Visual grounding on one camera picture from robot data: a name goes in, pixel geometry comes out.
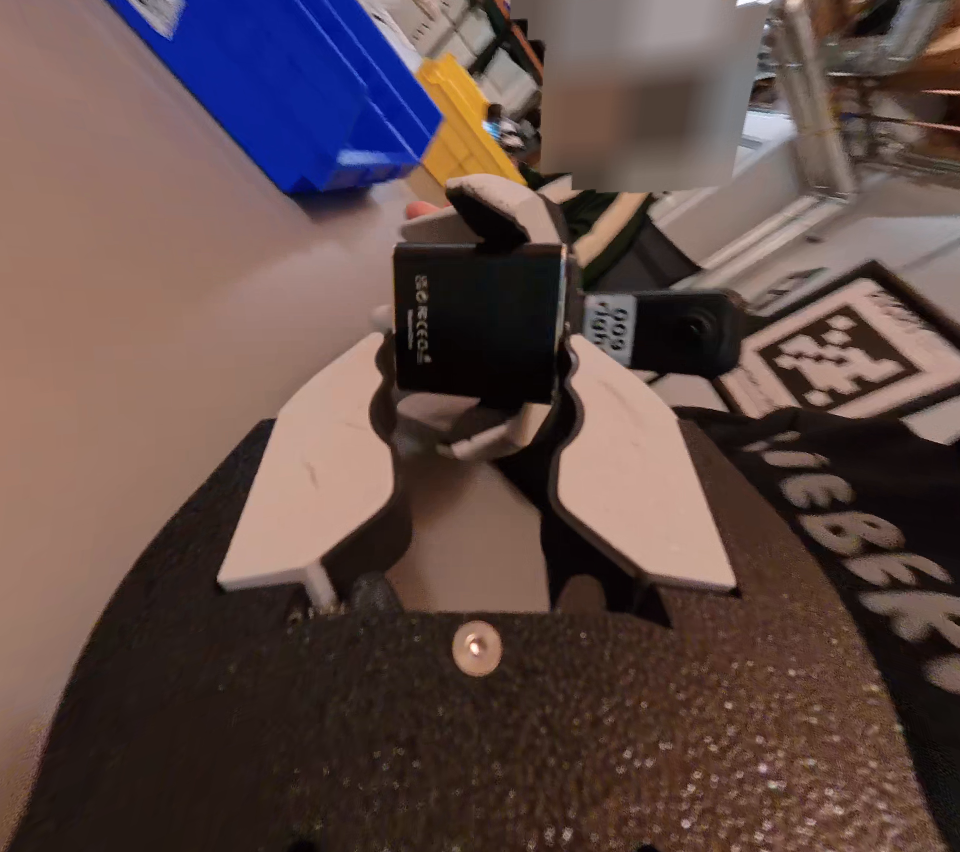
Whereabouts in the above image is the grey desk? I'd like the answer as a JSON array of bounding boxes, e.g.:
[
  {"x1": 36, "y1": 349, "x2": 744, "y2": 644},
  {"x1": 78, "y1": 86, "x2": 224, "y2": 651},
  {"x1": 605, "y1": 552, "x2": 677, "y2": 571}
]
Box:
[{"x1": 0, "y1": 0, "x2": 960, "y2": 778}]

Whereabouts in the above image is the black white marker board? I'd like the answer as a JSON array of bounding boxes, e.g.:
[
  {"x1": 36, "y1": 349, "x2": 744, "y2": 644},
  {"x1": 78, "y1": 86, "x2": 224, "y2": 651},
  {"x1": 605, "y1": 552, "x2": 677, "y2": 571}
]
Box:
[{"x1": 712, "y1": 259, "x2": 960, "y2": 448}]

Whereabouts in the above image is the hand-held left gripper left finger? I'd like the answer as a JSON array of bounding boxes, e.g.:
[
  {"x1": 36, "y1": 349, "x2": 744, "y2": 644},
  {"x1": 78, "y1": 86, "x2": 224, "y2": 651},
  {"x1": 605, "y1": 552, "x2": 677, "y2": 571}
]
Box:
[{"x1": 216, "y1": 333, "x2": 414, "y2": 609}]

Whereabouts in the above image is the metal storage rack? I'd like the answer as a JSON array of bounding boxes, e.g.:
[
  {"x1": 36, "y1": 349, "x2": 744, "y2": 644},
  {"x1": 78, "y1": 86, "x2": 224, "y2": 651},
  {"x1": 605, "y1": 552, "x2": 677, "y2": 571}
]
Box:
[{"x1": 442, "y1": 0, "x2": 545, "y2": 99}]

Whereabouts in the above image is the yellow plastic bin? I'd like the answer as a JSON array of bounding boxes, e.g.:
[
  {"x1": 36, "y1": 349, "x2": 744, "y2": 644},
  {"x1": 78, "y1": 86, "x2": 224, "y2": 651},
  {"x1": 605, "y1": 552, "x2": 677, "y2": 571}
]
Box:
[{"x1": 416, "y1": 55, "x2": 526, "y2": 189}]

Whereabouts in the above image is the silver ventilation duct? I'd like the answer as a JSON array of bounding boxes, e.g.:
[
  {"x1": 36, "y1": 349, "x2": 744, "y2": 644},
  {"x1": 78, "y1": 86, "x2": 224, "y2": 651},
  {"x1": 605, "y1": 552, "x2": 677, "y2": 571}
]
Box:
[{"x1": 757, "y1": 0, "x2": 960, "y2": 200}]

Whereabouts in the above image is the blue plastic bin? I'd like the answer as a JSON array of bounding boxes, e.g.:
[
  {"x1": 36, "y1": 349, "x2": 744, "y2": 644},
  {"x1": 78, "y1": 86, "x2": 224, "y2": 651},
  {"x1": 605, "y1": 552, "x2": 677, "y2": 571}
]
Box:
[{"x1": 7, "y1": 0, "x2": 444, "y2": 196}]

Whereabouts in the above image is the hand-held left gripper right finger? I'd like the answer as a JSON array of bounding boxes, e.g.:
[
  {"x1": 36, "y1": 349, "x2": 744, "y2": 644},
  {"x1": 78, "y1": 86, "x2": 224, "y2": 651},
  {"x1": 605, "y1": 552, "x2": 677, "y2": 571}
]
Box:
[{"x1": 540, "y1": 336, "x2": 740, "y2": 628}]

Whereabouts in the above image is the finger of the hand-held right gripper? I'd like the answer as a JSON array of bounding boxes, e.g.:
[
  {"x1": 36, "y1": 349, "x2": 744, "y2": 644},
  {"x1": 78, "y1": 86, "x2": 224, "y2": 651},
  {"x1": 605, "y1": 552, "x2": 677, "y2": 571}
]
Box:
[
  {"x1": 396, "y1": 393, "x2": 556, "y2": 463},
  {"x1": 444, "y1": 174, "x2": 575, "y2": 253}
]

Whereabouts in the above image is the black cloth with white lettering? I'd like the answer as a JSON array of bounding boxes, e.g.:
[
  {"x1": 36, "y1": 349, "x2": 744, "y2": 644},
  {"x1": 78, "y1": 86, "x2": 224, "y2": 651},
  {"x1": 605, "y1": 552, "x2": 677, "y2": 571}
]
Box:
[{"x1": 675, "y1": 405, "x2": 960, "y2": 823}]

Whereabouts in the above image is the person's right forearm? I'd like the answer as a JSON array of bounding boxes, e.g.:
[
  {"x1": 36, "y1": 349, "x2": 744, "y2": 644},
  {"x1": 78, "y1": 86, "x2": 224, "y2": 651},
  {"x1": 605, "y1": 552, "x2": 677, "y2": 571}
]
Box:
[{"x1": 525, "y1": 169, "x2": 706, "y2": 294}]

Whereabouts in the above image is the black rectangular power adapter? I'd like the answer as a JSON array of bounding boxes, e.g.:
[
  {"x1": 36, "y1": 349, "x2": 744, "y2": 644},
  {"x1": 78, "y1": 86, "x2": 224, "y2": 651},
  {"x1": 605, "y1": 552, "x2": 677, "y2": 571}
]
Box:
[{"x1": 392, "y1": 243, "x2": 569, "y2": 407}]

